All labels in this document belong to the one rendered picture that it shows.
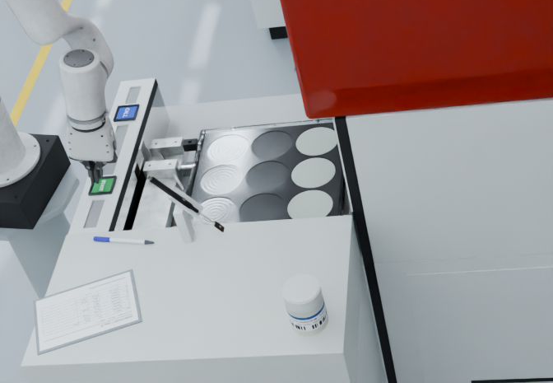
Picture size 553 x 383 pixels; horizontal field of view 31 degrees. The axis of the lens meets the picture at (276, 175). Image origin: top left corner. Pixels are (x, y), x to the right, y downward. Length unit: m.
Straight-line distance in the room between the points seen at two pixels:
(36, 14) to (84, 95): 0.20
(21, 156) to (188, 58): 1.94
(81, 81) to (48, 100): 2.36
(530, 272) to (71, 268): 0.96
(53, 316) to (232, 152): 0.61
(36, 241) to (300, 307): 1.03
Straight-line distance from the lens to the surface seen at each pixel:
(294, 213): 2.20
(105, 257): 2.15
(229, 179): 2.33
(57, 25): 2.05
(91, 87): 2.10
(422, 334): 2.34
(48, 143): 2.59
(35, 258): 2.71
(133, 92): 2.59
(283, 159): 2.34
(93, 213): 2.28
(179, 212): 2.06
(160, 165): 2.41
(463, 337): 2.35
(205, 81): 4.22
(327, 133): 2.38
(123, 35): 4.68
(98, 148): 2.22
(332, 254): 2.00
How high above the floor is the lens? 2.40
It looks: 41 degrees down
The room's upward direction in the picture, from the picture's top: 15 degrees counter-clockwise
